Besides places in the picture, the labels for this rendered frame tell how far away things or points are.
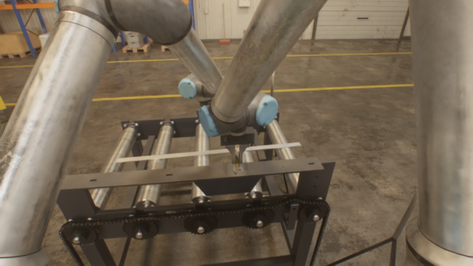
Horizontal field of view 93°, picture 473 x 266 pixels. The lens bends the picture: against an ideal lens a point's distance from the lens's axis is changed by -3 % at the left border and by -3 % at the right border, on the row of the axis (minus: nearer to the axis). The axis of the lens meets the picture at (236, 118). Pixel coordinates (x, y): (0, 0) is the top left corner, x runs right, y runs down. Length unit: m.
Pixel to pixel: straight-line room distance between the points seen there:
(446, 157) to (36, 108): 0.63
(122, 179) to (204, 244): 1.27
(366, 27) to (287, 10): 11.58
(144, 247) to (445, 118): 2.23
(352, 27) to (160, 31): 11.17
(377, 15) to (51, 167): 11.98
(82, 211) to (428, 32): 1.40
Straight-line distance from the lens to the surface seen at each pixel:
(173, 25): 0.56
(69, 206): 1.40
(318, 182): 1.30
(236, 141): 0.89
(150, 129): 2.12
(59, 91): 0.51
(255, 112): 0.67
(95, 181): 1.21
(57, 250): 2.67
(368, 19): 11.91
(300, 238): 1.59
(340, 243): 2.41
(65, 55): 0.53
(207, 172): 1.09
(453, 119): 0.40
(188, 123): 2.05
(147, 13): 0.54
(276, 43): 0.39
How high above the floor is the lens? 1.89
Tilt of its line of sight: 29 degrees down
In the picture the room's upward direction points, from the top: straight up
